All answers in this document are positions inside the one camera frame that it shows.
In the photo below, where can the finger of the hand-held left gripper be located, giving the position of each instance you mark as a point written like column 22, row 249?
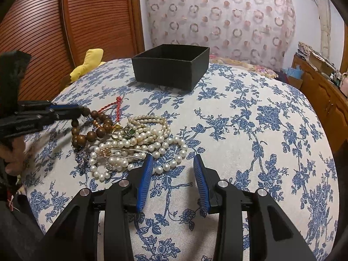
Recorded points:
column 27, row 125
column 65, row 106

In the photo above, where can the stack of papers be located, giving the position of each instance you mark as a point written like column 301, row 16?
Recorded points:
column 306, row 49

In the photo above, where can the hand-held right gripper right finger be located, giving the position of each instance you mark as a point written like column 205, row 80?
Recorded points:
column 201, row 185

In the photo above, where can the wooden louvered wardrobe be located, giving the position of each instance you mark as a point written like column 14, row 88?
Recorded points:
column 95, row 19

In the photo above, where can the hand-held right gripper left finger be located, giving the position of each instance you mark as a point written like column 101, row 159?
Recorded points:
column 145, row 180

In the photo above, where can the floral blanket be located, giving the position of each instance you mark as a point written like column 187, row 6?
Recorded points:
column 258, row 69

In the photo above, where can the green jade pendant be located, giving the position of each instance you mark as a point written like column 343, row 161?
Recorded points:
column 130, row 133

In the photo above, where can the person's left hand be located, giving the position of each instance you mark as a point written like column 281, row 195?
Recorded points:
column 16, row 157

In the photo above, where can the purple beaded ornament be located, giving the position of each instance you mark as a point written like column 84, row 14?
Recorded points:
column 81, row 156

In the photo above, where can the wrapped air conditioner pipe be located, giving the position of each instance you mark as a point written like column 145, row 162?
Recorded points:
column 323, row 19

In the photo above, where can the yellow plush toy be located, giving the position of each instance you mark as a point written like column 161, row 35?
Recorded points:
column 89, row 59

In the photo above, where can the pink container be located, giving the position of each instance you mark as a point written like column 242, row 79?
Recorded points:
column 344, row 84

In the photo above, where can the cardboard box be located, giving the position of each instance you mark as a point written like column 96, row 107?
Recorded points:
column 322, row 61

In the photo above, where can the person's left forearm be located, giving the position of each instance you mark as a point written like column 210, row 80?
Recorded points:
column 16, row 228

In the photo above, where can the black jewelry box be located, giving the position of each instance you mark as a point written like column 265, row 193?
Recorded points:
column 163, row 70

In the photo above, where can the light blue bag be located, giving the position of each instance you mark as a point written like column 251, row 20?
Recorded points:
column 292, row 73

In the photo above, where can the wooden cabinet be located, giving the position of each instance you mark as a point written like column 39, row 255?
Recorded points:
column 320, row 92

